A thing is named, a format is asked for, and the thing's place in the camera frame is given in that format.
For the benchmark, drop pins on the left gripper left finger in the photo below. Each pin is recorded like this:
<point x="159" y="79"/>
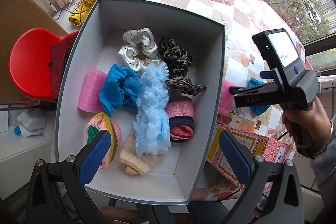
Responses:
<point x="80" y="172"/>

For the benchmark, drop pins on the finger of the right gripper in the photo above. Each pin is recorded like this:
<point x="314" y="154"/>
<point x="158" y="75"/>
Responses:
<point x="269" y="93"/>
<point x="268" y="75"/>

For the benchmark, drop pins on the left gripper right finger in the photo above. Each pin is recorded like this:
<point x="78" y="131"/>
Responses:
<point x="245" y="168"/>

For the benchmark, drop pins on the blue cloth scrunchie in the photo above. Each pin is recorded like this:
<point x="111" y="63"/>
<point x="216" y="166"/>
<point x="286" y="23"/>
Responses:
<point x="120" y="89"/>
<point x="259" y="107"/>

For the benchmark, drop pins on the pink fluffy item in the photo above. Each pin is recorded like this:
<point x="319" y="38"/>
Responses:
<point x="226" y="103"/>

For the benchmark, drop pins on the pink foam sponge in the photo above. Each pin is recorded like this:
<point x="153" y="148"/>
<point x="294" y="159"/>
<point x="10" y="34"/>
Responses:
<point x="89" y="96"/>

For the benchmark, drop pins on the light blue fluffy scrunchie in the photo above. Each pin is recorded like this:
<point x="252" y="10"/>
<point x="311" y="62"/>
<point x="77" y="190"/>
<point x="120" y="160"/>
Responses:
<point x="152" y="129"/>

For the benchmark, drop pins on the pink knitted sock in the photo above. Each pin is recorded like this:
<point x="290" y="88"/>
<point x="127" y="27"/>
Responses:
<point x="180" y="112"/>

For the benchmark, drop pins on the right hand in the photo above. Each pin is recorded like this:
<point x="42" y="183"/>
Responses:
<point x="314" y="120"/>

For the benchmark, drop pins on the red patterned paper box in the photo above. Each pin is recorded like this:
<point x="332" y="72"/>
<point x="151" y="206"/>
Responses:
<point x="249" y="150"/>

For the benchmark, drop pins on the beige knitted sock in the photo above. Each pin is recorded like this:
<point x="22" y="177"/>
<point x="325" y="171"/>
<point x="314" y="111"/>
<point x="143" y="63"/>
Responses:
<point x="135" y="165"/>

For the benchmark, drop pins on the white plastic bottle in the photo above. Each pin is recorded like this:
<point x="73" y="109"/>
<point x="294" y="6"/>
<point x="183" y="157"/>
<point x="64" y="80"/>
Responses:
<point x="30" y="124"/>

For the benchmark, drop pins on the leopard print scrunchie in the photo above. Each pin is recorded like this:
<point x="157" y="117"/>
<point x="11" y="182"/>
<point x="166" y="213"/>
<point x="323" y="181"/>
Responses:
<point x="178" y="62"/>

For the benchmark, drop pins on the patterned checkered tablecloth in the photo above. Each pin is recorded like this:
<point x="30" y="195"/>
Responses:
<point x="264" y="134"/>

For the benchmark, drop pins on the dark red fabric bag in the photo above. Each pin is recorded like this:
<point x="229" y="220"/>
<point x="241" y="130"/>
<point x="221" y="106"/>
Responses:
<point x="60" y="53"/>

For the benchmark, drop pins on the red plastic chair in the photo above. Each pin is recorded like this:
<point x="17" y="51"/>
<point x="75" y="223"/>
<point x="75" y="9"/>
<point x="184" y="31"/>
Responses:
<point x="29" y="62"/>

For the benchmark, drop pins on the white polka dot scrunchie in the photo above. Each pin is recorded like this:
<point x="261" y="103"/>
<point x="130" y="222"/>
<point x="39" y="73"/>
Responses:
<point x="139" y="50"/>

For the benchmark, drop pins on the grey open storage box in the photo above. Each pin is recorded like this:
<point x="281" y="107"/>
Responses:
<point x="96" y="47"/>

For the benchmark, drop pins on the yellow cloth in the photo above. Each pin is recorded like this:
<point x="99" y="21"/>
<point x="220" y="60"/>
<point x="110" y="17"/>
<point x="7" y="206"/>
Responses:
<point x="81" y="11"/>

